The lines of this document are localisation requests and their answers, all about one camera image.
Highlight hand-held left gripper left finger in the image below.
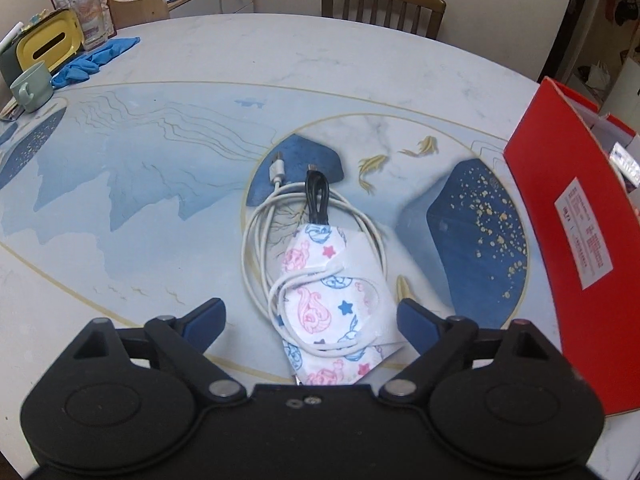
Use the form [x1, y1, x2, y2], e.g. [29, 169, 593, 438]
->
[70, 297, 248, 403]

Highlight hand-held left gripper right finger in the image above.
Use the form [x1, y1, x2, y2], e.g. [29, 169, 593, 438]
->
[380, 297, 566, 403]

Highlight printed face mask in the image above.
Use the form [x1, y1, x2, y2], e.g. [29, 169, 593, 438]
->
[269, 222, 406, 386]

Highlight black cable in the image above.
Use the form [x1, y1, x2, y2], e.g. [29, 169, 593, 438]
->
[302, 162, 331, 226]

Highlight white cable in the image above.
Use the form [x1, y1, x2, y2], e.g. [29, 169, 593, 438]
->
[241, 151, 388, 361]

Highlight red cardboard box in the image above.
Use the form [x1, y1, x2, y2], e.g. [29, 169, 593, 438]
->
[502, 76, 640, 417]

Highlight blue rubber gloves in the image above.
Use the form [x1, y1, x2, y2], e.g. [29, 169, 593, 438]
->
[50, 36, 142, 90]

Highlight green cup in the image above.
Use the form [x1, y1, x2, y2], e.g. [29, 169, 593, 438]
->
[10, 60, 55, 113]

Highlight white bag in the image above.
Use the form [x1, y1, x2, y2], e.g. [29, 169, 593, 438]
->
[585, 60, 613, 88]

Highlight yellow tissue box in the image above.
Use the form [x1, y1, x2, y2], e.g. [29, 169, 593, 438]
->
[15, 8, 85, 77]

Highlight drinking glass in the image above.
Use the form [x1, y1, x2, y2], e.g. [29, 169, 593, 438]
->
[70, 0, 113, 52]

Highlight dark door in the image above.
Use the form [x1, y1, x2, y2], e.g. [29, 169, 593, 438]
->
[537, 0, 598, 83]

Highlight black cap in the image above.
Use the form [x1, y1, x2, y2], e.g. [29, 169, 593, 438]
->
[612, 0, 638, 26]

